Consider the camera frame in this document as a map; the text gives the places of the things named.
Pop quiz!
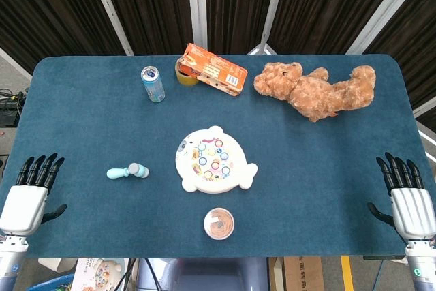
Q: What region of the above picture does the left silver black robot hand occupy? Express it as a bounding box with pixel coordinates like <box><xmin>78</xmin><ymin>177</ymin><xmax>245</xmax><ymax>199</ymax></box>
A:
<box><xmin>0</xmin><ymin>153</ymin><xmax>68</xmax><ymax>237</ymax></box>

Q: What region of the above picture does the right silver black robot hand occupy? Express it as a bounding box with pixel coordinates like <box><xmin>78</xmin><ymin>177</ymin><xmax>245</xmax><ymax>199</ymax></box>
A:
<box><xmin>367</xmin><ymin>152</ymin><xmax>436</xmax><ymax>241</ymax></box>

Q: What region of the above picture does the light blue toy hammer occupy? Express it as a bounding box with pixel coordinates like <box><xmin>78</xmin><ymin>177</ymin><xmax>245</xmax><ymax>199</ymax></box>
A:
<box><xmin>106</xmin><ymin>162</ymin><xmax>151</xmax><ymax>180</ymax></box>

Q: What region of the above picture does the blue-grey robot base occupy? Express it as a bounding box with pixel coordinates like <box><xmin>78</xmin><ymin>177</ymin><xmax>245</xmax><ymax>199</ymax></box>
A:
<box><xmin>136</xmin><ymin>257</ymin><xmax>270</xmax><ymax>291</ymax></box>

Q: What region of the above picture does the toy box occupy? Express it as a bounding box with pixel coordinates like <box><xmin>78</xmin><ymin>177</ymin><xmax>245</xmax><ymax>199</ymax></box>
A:
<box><xmin>72</xmin><ymin>258</ymin><xmax>132</xmax><ymax>291</ymax></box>

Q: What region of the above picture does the white whack-a-mole toy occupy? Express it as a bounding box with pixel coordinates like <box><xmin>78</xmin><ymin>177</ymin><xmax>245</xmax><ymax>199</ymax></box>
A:
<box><xmin>175</xmin><ymin>125</ymin><xmax>259</xmax><ymax>194</ymax></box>

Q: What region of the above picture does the blue plastic bin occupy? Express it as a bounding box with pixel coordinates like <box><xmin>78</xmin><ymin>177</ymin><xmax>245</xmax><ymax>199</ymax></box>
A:
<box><xmin>29</xmin><ymin>273</ymin><xmax>75</xmax><ymax>291</ymax></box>

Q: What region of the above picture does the black electronic equipment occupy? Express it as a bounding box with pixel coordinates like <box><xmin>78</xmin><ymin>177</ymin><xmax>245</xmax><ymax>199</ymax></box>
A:
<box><xmin>0</xmin><ymin>88</ymin><xmax>27</xmax><ymax>127</ymax></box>

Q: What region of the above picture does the blue felt table mat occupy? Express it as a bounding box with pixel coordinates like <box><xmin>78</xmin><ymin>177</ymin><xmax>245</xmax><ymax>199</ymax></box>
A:
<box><xmin>1</xmin><ymin>53</ymin><xmax>431</xmax><ymax>260</ymax></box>

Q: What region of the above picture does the brown cardboard carton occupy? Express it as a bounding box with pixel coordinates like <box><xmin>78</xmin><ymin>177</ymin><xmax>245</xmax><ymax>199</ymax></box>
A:
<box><xmin>268</xmin><ymin>256</ymin><xmax>326</xmax><ymax>291</ymax></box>

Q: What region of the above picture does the brown plush teddy bear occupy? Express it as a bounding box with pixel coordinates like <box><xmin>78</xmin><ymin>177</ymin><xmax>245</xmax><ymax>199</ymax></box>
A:
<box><xmin>253</xmin><ymin>61</ymin><xmax>377</xmax><ymax>123</ymax></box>

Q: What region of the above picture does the blue drink can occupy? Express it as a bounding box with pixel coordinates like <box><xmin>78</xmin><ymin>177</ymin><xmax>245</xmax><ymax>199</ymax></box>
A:
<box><xmin>140</xmin><ymin>65</ymin><xmax>166</xmax><ymax>103</ymax></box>

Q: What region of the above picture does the clear round plastic jar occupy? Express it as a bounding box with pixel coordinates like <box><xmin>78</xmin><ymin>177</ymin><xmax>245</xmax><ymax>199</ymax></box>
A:
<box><xmin>203</xmin><ymin>206</ymin><xmax>235</xmax><ymax>241</ymax></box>

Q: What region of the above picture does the dark brown curtain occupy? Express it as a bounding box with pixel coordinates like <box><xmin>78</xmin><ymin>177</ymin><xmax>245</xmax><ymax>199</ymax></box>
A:
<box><xmin>0</xmin><ymin>0</ymin><xmax>436</xmax><ymax>132</ymax></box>

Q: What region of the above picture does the yellow tape roll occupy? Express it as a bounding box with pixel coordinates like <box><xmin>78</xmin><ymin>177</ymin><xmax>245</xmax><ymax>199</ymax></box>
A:
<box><xmin>174</xmin><ymin>59</ymin><xmax>200</xmax><ymax>87</ymax></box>

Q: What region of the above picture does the orange cardboard box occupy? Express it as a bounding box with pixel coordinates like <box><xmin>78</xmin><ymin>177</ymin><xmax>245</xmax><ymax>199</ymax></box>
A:
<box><xmin>176</xmin><ymin>43</ymin><xmax>249</xmax><ymax>97</ymax></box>

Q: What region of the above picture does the black cable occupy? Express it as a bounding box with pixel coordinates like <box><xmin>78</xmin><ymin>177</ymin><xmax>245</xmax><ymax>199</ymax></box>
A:
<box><xmin>144</xmin><ymin>258</ymin><xmax>161</xmax><ymax>291</ymax></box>

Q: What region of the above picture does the white frame post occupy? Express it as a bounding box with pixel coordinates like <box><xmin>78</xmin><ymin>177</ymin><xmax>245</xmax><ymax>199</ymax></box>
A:
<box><xmin>345</xmin><ymin>0</ymin><xmax>436</xmax><ymax>55</ymax></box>
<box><xmin>84</xmin><ymin>0</ymin><xmax>134</xmax><ymax>56</ymax></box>
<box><xmin>246</xmin><ymin>0</ymin><xmax>290</xmax><ymax>56</ymax></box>
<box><xmin>186</xmin><ymin>0</ymin><xmax>209</xmax><ymax>50</ymax></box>

